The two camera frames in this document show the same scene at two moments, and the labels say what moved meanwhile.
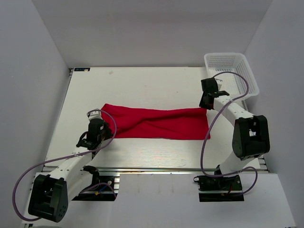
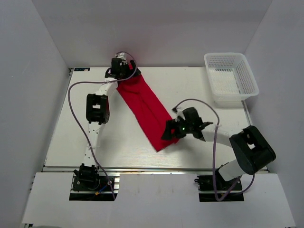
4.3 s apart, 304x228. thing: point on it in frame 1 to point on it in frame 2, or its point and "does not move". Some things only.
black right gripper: [203, 104] to [172, 124]
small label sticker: [82, 69] does not move
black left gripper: [109, 130] to [131, 71]
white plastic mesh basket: [233, 84] does not move
